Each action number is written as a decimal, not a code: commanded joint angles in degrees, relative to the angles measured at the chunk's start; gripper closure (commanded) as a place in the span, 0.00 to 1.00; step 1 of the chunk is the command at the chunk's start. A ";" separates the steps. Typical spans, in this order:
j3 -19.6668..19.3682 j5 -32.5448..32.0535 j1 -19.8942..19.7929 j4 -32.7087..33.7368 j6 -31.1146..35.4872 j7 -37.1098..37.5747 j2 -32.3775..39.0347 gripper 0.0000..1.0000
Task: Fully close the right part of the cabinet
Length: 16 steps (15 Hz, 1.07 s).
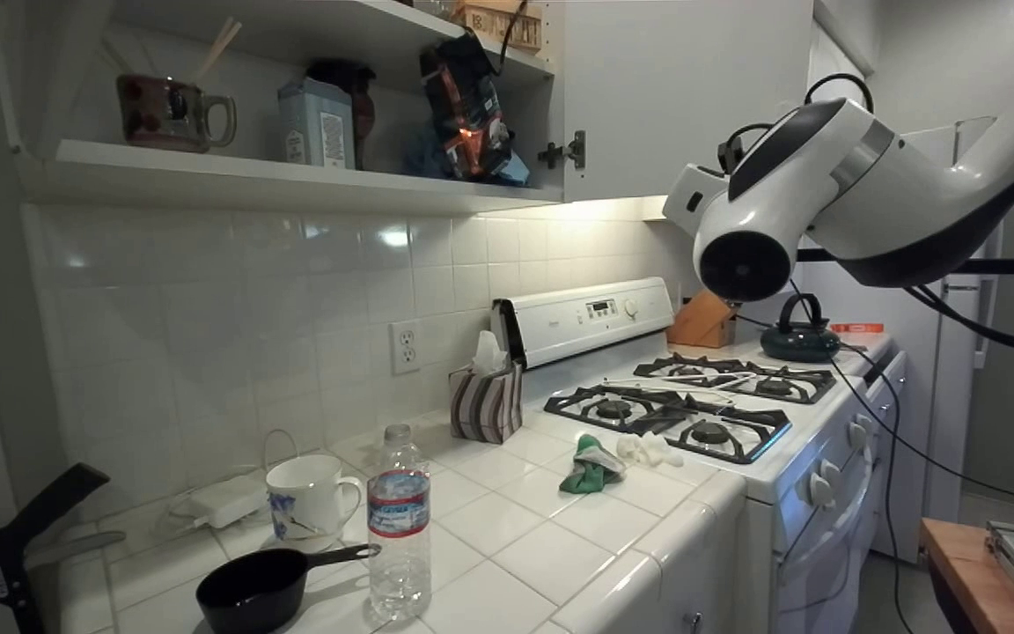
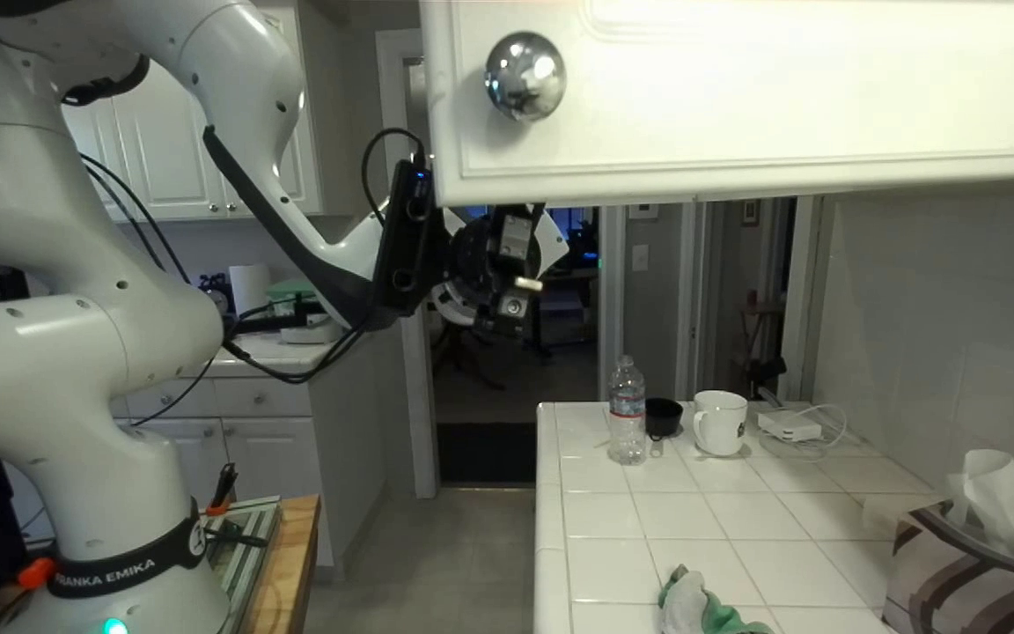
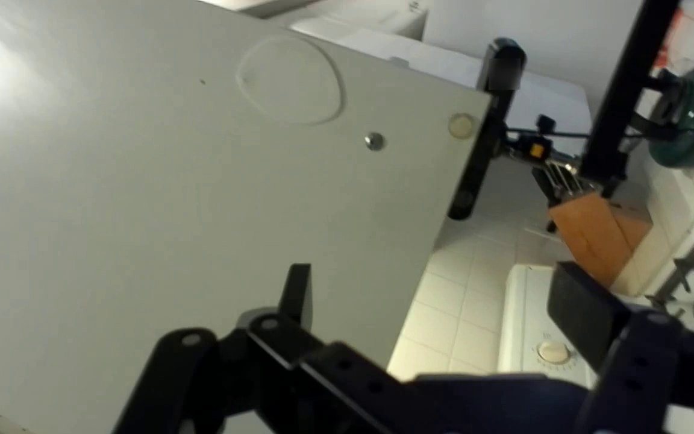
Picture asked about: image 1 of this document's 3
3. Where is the wooden table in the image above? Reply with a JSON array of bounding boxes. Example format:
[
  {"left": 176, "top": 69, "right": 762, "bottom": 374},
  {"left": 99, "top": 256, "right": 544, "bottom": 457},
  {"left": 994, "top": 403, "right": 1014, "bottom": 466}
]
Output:
[{"left": 916, "top": 515, "right": 1014, "bottom": 634}]

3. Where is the white power adapter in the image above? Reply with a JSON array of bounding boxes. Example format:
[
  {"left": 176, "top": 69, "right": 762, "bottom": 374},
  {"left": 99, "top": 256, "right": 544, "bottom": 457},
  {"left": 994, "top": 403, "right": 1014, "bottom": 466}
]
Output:
[{"left": 159, "top": 469, "right": 271, "bottom": 534}]

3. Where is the white tissue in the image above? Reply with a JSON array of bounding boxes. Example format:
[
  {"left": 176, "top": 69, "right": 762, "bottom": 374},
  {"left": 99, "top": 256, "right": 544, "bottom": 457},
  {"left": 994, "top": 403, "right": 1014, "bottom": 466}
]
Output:
[{"left": 469, "top": 326, "right": 514, "bottom": 380}]

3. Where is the white cabinet shelf unit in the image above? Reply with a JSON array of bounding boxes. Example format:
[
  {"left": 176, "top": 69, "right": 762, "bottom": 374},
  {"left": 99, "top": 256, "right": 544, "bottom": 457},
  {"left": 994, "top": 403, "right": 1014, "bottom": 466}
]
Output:
[{"left": 0, "top": 0, "right": 589, "bottom": 223}]

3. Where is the wooden basket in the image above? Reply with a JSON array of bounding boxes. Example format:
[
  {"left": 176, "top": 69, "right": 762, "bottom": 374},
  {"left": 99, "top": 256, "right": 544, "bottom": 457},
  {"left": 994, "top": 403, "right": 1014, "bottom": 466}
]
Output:
[{"left": 446, "top": 0, "right": 548, "bottom": 58}]

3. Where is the white gas stove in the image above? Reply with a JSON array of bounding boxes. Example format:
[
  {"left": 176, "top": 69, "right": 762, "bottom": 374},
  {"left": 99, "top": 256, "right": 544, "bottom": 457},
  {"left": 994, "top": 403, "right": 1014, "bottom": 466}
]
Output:
[{"left": 486, "top": 274, "right": 916, "bottom": 634}]

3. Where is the dark jar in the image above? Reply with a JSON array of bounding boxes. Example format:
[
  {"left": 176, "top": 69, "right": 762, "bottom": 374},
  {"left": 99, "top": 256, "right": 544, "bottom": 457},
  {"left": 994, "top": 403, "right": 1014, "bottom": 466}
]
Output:
[{"left": 302, "top": 56, "right": 384, "bottom": 171}]

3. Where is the green crumpled cloth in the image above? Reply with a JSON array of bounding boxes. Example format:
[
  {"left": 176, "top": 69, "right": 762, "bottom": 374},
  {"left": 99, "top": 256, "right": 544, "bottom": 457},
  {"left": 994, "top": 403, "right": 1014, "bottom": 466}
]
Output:
[{"left": 557, "top": 430, "right": 631, "bottom": 497}]

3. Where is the light wooden stick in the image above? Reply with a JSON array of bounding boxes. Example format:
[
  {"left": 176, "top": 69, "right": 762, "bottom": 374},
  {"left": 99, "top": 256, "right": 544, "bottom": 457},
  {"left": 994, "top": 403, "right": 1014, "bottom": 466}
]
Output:
[{"left": 192, "top": 12, "right": 246, "bottom": 84}]

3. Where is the black camera clamp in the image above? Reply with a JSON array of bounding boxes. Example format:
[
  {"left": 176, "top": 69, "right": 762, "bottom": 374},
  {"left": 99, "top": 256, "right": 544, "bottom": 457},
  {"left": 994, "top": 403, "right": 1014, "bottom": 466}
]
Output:
[{"left": 0, "top": 461, "right": 116, "bottom": 634}]

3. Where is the small black pan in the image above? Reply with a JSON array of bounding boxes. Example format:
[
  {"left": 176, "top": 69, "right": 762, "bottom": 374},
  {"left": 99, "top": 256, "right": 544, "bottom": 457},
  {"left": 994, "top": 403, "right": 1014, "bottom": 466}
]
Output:
[{"left": 193, "top": 537, "right": 384, "bottom": 634}]

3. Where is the clear plastic water bottle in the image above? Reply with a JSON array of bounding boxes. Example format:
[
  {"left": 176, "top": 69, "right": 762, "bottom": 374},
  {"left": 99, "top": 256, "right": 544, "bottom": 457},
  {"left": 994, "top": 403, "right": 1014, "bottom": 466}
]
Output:
[{"left": 358, "top": 421, "right": 437, "bottom": 630}]

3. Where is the wooden knife block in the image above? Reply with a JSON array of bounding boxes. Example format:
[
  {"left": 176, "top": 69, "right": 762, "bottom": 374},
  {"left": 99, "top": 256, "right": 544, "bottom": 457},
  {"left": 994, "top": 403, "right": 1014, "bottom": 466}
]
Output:
[{"left": 667, "top": 286, "right": 739, "bottom": 352}]

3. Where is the blue tin canister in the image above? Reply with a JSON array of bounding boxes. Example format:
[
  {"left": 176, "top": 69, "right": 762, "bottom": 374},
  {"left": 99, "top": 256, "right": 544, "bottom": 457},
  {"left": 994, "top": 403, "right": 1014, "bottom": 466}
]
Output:
[{"left": 276, "top": 74, "right": 358, "bottom": 171}]

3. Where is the black kettle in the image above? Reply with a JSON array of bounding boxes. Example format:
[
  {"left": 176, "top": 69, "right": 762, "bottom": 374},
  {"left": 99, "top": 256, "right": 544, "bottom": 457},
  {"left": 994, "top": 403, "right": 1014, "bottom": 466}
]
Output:
[{"left": 756, "top": 291, "right": 845, "bottom": 367}]

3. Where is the thin black hanging cable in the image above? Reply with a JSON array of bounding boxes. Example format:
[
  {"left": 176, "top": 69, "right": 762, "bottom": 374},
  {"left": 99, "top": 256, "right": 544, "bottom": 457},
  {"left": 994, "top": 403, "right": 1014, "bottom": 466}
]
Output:
[{"left": 824, "top": 344, "right": 1014, "bottom": 508}]

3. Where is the white wall outlet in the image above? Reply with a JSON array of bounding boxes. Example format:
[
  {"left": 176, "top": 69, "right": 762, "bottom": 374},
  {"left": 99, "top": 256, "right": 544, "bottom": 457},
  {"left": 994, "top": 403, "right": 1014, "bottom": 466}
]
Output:
[{"left": 389, "top": 317, "right": 425, "bottom": 380}]

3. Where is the brown ceramic mug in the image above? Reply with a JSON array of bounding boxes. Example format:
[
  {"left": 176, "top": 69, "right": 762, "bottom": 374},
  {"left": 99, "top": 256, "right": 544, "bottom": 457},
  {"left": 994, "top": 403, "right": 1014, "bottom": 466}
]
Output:
[{"left": 114, "top": 69, "right": 242, "bottom": 156}]

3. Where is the colourful snack bag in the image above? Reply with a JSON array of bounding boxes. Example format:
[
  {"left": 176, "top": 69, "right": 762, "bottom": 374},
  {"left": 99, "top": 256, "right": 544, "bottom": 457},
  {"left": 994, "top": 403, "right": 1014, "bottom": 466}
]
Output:
[{"left": 403, "top": 31, "right": 534, "bottom": 190}]

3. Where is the black door hinge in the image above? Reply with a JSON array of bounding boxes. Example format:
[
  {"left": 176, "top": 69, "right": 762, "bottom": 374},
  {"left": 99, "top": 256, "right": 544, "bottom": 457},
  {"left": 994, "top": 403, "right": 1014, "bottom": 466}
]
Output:
[{"left": 534, "top": 125, "right": 593, "bottom": 176}]

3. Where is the flat red item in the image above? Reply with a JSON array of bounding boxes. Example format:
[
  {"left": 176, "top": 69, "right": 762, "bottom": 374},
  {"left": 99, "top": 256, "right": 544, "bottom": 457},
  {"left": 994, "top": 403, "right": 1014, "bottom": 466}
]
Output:
[{"left": 827, "top": 321, "right": 891, "bottom": 344}]

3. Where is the white ceramic mug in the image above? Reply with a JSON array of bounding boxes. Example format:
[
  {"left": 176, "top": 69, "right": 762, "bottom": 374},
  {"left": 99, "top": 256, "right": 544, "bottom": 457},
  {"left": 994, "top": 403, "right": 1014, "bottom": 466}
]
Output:
[{"left": 262, "top": 450, "right": 369, "bottom": 544}]

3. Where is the striped tissue box cover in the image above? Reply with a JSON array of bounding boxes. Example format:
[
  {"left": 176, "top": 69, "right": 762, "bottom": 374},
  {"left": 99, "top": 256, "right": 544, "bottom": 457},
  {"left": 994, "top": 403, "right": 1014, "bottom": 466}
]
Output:
[{"left": 446, "top": 355, "right": 530, "bottom": 448}]

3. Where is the white cabinet door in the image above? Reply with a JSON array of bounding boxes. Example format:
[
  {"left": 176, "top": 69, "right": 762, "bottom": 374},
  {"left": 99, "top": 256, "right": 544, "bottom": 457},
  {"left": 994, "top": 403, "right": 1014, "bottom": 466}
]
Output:
[{"left": 552, "top": 0, "right": 821, "bottom": 203}]

